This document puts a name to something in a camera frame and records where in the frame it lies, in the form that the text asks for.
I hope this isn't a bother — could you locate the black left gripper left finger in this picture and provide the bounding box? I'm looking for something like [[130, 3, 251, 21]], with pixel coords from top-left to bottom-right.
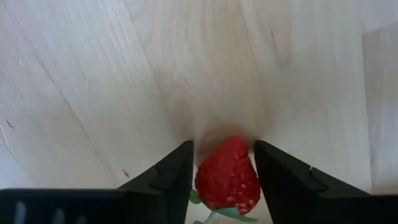
[[117, 139, 195, 224]]

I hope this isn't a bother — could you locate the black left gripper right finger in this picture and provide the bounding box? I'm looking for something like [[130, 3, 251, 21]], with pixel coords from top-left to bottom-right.
[[253, 139, 373, 224]]

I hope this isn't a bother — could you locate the red strawberry with pale stem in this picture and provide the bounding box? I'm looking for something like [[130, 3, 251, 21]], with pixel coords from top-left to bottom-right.
[[188, 136, 262, 224]]

